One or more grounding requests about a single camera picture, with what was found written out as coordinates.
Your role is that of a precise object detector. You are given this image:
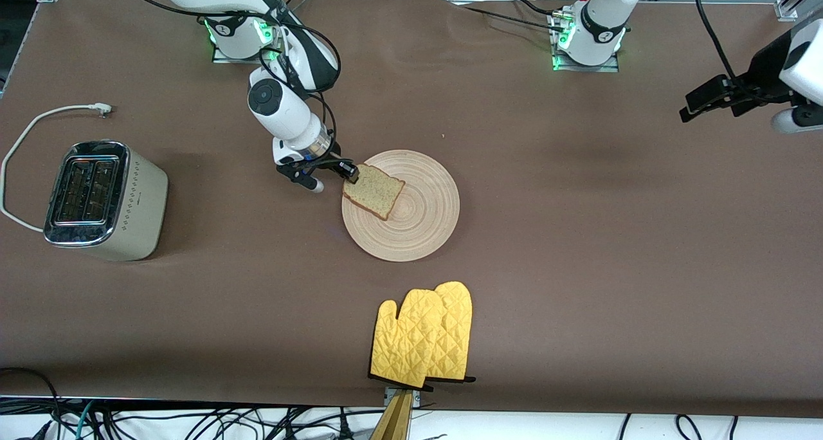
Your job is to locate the tan wooden bar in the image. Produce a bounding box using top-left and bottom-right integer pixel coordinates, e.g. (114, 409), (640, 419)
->
(369, 390), (413, 440)

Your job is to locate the slice of bread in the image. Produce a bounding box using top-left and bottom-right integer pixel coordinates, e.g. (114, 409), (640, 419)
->
(342, 163), (406, 222)

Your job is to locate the yellow quilted oven mitt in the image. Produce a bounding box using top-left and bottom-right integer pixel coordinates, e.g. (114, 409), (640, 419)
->
(424, 280), (477, 385)
(368, 289), (446, 390)

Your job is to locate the teal floor cable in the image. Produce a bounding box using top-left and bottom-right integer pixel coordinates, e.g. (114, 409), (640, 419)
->
(75, 400), (98, 440)

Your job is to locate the black cable to arm base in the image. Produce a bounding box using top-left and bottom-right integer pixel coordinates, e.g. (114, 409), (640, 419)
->
(444, 0), (576, 34)

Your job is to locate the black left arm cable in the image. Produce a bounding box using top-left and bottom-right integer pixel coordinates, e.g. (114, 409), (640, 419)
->
(693, 0), (758, 98)

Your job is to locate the cream and chrome toaster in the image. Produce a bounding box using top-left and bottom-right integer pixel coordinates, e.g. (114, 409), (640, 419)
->
(43, 140), (169, 262)

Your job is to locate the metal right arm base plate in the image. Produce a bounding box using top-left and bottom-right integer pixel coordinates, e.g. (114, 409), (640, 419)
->
(212, 15), (282, 65)

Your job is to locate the black looped floor cable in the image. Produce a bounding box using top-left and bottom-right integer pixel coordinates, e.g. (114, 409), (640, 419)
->
(0, 367), (64, 440)

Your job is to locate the round wooden plate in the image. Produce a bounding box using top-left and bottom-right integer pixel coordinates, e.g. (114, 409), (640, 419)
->
(341, 149), (461, 263)

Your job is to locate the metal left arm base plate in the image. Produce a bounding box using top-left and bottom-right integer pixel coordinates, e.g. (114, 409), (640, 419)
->
(551, 10), (620, 73)

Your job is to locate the white toaster power cord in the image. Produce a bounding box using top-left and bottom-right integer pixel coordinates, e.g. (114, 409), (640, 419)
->
(0, 103), (114, 234)

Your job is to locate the small metal bracket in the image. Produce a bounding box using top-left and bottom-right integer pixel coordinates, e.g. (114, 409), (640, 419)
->
(383, 387), (423, 409)

